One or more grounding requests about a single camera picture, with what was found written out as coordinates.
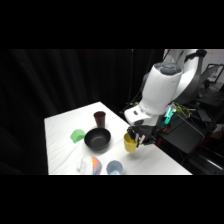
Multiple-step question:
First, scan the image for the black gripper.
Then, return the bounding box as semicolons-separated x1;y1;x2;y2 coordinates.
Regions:
127;124;158;148

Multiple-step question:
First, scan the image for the yellow plastic cup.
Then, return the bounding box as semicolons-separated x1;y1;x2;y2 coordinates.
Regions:
122;132;139;154

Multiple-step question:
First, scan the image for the light blue cup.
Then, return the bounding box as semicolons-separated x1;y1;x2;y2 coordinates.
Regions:
105;160;124;176

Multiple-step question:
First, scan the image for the black bowl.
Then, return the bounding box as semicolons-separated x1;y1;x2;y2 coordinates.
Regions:
83;127;112;151

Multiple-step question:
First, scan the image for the dark red cup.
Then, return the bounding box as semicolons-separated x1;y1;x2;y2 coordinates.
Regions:
93;111;107;129

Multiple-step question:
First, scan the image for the multicolour striped bowl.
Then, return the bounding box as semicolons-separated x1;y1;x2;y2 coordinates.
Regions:
76;155;103;176

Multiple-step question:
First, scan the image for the green plastic cup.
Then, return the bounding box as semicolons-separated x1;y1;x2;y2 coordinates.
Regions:
69;128;87;145

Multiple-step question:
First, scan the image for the small green light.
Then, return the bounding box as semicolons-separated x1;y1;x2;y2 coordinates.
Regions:
161;104;178;130

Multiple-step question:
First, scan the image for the black robot stand platform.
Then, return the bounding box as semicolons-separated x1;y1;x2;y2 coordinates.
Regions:
119;99;207;155

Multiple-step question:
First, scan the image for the open laptop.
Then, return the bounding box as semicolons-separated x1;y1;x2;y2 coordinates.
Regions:
201;63;224;90

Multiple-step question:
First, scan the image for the black curtain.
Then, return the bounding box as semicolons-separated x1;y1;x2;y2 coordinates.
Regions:
0;49;165;176

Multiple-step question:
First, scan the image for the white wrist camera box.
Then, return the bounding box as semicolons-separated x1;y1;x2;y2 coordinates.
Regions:
123;105;150;127

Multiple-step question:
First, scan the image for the yellow green cable bundle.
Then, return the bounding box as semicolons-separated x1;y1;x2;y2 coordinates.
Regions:
172;101;193;120

